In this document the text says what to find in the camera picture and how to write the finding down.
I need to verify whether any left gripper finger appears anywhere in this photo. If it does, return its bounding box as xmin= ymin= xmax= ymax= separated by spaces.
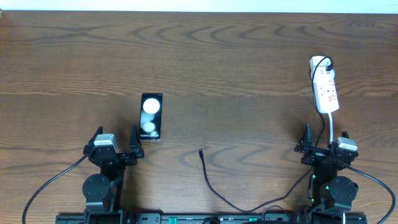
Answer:
xmin=129 ymin=124 xmax=144 ymax=158
xmin=88 ymin=126 xmax=103 ymax=146

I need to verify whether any black Samsung flip phone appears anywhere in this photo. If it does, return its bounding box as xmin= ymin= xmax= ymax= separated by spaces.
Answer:
xmin=139 ymin=93 xmax=163 ymax=140

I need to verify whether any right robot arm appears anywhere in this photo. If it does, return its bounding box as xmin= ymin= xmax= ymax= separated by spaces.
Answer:
xmin=294 ymin=124 xmax=358 ymax=223

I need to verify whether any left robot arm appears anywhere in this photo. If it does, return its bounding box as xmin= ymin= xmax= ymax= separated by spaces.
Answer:
xmin=82 ymin=125 xmax=144 ymax=223

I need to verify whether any white USB charger plug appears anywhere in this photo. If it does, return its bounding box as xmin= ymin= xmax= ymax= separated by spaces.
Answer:
xmin=320 ymin=64 xmax=335 ymax=80

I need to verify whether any white power strip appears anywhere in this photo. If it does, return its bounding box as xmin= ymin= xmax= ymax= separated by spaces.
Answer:
xmin=310 ymin=55 xmax=339 ymax=114

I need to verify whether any black charging cable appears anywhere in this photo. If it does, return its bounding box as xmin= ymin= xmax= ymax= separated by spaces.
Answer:
xmin=198 ymin=56 xmax=335 ymax=214

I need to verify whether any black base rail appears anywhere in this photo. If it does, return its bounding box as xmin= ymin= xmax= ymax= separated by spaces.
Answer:
xmin=55 ymin=212 xmax=368 ymax=224

